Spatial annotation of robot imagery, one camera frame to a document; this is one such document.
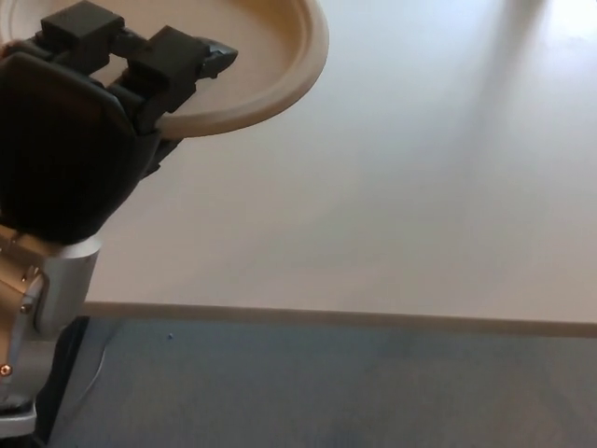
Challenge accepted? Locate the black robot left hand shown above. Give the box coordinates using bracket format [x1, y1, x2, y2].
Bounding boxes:
[0, 6, 240, 246]

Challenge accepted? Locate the beige round paper plate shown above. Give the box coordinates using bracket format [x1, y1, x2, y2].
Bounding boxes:
[0, 0, 331, 140]

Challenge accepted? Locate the thin white floor cable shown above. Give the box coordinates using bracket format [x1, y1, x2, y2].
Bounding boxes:
[79, 340, 113, 405]

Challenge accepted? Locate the black furniture frame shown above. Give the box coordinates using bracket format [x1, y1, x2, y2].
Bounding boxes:
[33, 315, 92, 443]

